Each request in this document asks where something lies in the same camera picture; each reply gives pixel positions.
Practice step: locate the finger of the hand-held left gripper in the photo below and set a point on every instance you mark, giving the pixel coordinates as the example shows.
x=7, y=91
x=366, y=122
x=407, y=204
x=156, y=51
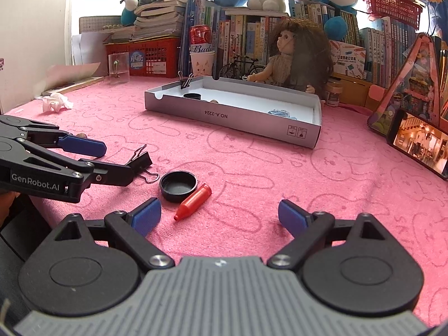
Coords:
x=84, y=147
x=108, y=175

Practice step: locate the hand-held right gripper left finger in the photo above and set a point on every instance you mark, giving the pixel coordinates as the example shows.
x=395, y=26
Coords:
x=145, y=217

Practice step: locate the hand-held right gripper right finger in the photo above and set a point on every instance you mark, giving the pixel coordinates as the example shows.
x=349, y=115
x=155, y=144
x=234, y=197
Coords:
x=292, y=217

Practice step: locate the black binder clip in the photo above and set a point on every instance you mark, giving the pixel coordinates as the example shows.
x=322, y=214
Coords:
x=184, y=82
x=141, y=162

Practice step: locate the black round cap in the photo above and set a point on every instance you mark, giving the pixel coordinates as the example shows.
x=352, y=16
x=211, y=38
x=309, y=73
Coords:
x=178, y=190
x=191, y=96

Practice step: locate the red bullet-shaped cap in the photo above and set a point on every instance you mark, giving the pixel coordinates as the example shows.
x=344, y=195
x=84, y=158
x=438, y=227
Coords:
x=194, y=201

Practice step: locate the grey cardboard box lid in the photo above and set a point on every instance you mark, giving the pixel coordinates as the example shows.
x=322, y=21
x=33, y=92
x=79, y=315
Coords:
x=238, y=115

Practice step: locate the pink rabbit print table cloth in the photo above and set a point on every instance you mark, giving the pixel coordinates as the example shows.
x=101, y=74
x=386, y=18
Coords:
x=280, y=168

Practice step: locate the crumpled white tissue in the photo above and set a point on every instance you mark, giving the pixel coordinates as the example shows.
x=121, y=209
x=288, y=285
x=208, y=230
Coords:
x=56, y=103

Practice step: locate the wooden board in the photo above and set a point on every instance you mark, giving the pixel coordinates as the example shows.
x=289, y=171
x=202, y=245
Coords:
x=80, y=84

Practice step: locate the pink paper sheet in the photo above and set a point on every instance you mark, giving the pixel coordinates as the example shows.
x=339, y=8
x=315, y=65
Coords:
x=70, y=75

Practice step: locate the clear acrylic block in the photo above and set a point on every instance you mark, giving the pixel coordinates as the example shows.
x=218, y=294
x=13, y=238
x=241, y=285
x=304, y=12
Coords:
x=119, y=68

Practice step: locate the white paper sheets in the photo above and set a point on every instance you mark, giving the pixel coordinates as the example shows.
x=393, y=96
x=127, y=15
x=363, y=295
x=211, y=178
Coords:
x=89, y=49

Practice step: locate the small blue ornament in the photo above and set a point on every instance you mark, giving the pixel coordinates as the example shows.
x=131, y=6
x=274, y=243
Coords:
x=280, y=113

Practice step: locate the large red plastic basket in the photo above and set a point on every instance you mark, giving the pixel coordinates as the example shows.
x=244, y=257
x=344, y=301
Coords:
x=161, y=56

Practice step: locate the grey grid board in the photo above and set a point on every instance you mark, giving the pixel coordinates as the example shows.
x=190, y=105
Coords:
x=94, y=24

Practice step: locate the small clear jar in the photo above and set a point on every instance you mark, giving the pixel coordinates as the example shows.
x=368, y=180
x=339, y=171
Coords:
x=333, y=94

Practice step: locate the brown cardboard box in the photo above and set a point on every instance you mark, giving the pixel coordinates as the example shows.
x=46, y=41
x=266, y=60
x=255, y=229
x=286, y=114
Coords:
x=353, y=89

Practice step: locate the small blue white plush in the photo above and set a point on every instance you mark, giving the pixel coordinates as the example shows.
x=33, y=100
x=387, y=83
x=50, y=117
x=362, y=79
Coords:
x=127, y=12

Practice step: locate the white cat print paper cup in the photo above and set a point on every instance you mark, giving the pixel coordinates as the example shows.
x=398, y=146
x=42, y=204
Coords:
x=202, y=65

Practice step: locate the stack of white books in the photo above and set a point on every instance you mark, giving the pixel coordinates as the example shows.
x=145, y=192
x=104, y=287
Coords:
x=157, y=17

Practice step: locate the black smartphone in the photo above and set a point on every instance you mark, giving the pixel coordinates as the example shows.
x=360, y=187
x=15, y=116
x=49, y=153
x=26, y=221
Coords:
x=420, y=140

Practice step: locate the red drink can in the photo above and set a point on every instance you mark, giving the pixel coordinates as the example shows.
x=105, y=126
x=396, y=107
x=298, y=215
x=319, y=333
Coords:
x=200, y=36

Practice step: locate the black model bicycle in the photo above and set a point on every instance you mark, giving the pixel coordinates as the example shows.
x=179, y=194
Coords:
x=231, y=68

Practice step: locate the brown-haired doll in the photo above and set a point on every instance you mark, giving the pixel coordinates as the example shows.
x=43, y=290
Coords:
x=301, y=56

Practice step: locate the white printed carton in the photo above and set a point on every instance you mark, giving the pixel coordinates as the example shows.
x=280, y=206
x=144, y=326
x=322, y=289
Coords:
x=348, y=59

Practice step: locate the pink triangular toy house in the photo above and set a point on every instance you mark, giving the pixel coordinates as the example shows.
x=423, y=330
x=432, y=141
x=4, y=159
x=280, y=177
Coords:
x=413, y=87

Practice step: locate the row of upright books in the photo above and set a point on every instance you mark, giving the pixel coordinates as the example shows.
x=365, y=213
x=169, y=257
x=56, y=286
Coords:
x=245, y=31

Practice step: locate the small red plastic basket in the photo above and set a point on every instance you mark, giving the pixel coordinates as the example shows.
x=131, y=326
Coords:
x=392, y=7

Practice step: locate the dark blue box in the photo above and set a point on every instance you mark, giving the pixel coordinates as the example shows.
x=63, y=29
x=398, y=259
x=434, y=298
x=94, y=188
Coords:
x=437, y=17

